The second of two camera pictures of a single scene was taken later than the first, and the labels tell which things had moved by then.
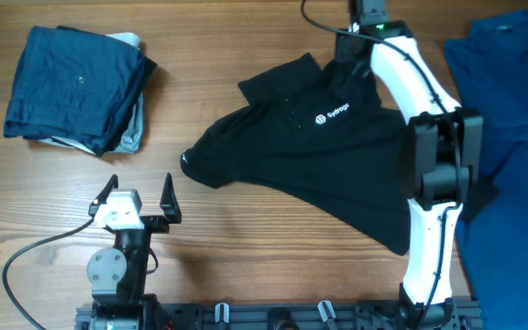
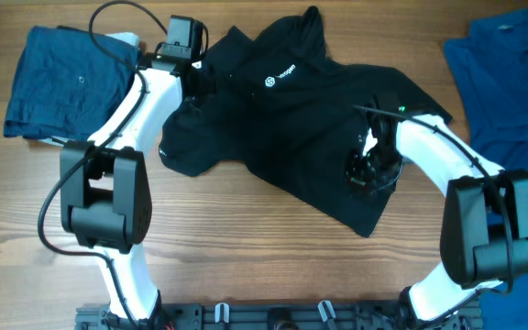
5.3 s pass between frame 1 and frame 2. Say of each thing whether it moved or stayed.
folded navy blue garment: stayed
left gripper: moved
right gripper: moved
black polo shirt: moved
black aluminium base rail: stayed
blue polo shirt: stayed
